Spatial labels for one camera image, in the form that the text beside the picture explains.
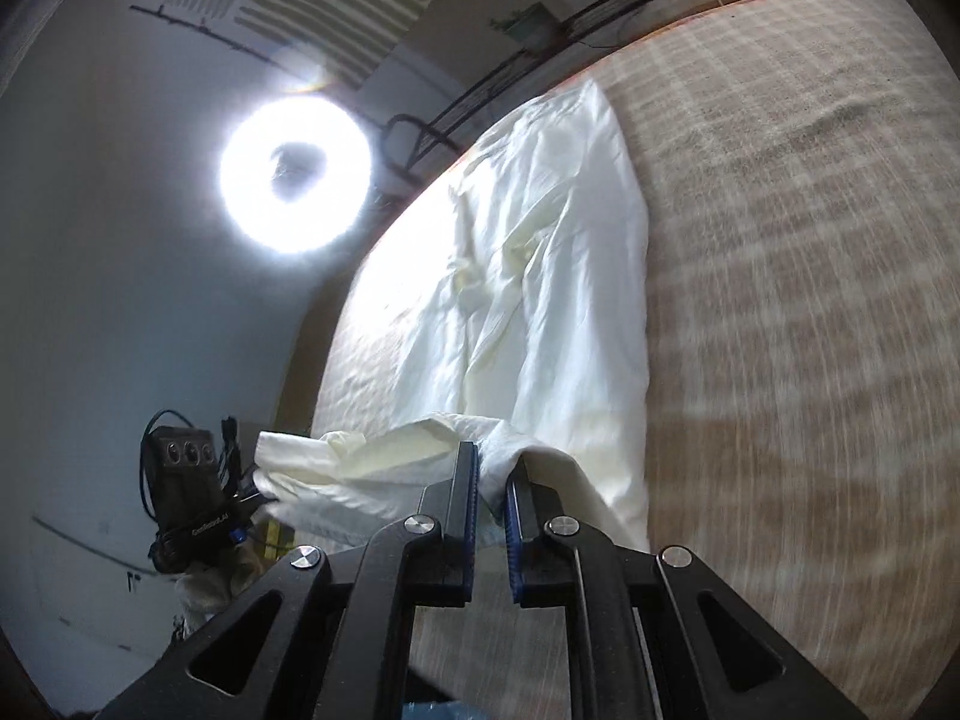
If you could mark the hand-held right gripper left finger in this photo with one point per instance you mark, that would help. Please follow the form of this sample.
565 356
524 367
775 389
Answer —
469 517

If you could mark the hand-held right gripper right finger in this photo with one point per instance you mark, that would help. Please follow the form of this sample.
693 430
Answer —
513 532

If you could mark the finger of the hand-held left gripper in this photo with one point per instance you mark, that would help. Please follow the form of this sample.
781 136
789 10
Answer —
241 517

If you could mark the white shirt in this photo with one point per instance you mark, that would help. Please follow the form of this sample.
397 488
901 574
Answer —
540 277

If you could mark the person's left hand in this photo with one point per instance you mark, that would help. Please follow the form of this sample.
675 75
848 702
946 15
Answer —
210 585

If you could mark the beige checked blanket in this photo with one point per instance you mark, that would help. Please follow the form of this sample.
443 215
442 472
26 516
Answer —
787 315

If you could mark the potted plant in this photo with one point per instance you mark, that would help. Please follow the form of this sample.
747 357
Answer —
532 26

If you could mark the striped wall hanging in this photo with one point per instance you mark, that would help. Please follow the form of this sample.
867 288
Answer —
315 7

